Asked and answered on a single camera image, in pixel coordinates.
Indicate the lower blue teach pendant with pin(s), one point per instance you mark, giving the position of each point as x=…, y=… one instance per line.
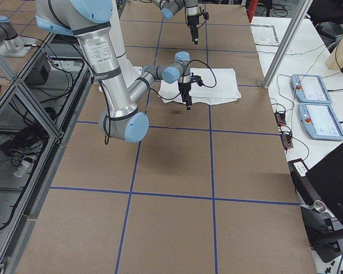
x=320, y=122

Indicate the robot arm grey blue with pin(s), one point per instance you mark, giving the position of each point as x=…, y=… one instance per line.
x=170, y=8
x=95, y=25

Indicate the white long-sleeve printed shirt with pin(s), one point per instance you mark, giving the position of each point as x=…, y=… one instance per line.
x=225, y=91

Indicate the aluminium frame post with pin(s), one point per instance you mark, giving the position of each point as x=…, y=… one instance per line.
x=294, y=25

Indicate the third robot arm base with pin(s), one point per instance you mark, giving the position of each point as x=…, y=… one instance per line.
x=11, y=44

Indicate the blue teach pendant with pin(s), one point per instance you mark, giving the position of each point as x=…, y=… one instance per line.
x=320, y=122
x=310, y=89

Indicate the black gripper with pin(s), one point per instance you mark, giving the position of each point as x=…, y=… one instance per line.
x=183, y=89
x=192, y=22

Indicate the white power strip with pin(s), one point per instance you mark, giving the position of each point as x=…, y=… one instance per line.
x=23, y=168

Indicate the orange black connector box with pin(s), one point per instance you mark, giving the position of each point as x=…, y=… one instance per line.
x=280, y=117

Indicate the white paper sheet in sleeve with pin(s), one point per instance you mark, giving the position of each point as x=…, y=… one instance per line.
x=264, y=35

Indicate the black camera stand device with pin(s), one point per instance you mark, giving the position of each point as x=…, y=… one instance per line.
x=324, y=231

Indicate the upper blue teach pendant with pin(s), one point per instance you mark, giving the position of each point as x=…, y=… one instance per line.
x=310, y=89

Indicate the black laptop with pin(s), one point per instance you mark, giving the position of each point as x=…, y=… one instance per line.
x=324, y=181

